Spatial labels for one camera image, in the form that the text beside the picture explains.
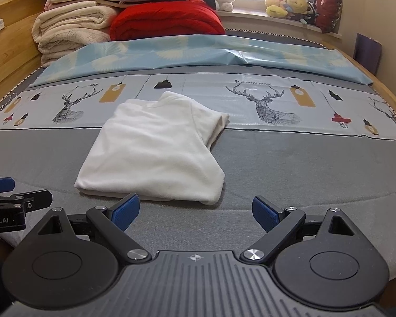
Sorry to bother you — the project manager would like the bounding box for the cream fleece blanket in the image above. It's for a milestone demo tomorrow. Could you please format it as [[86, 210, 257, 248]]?
[[31, 2, 120, 68]]

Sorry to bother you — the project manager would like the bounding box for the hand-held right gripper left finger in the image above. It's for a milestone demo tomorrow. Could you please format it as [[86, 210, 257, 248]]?
[[36, 193, 153, 267]]

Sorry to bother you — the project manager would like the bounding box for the light blue patterned sheet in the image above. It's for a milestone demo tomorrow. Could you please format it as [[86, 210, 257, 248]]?
[[29, 34, 374, 88]]

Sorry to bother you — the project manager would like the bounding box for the purple board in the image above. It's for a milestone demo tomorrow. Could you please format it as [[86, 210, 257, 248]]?
[[354, 33, 383, 75]]

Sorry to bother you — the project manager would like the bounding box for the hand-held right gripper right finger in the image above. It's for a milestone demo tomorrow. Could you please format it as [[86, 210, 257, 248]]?
[[239, 195, 356, 267]]

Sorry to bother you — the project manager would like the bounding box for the white shirt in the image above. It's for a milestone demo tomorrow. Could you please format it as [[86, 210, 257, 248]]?
[[74, 91, 230, 206]]

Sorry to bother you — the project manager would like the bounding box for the deer printed mat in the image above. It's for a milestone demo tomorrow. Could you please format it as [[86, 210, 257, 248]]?
[[0, 73, 396, 142]]

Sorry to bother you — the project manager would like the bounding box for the dark red cushion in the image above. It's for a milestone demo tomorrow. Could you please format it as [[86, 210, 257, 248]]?
[[315, 0, 343, 34]]

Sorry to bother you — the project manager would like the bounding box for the round yellow faced doll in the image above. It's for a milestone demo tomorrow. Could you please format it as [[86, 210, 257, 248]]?
[[282, 0, 309, 21]]

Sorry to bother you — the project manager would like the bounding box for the red quilt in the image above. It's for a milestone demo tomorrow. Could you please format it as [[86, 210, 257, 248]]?
[[109, 0, 225, 42]]

